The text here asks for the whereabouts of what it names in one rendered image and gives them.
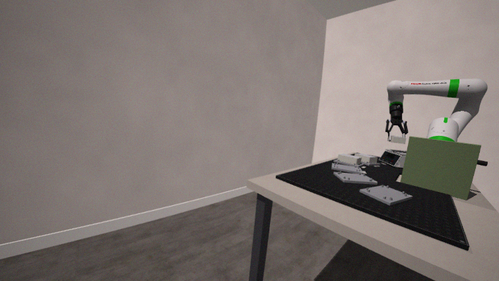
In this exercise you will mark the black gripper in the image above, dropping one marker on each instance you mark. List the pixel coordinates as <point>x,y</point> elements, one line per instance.
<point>396,119</point>

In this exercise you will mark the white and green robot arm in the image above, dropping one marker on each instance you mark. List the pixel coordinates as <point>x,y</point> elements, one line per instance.
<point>470,92</point>

